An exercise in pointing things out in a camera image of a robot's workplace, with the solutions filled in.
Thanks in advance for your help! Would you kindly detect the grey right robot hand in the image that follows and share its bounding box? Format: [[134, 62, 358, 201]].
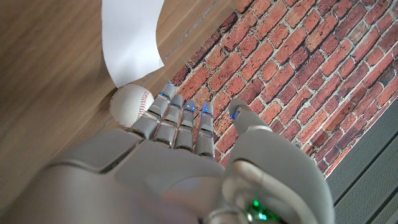
[[0, 82, 335, 224]]

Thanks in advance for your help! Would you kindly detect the white receipt paper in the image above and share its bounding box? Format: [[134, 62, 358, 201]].
[[101, 0, 165, 89]]

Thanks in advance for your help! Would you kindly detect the white baseball red stitching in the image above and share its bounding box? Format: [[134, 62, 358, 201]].
[[109, 83, 155, 128]]

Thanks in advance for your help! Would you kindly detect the red brick wall backdrop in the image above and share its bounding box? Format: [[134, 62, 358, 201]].
[[169, 0, 398, 178]]

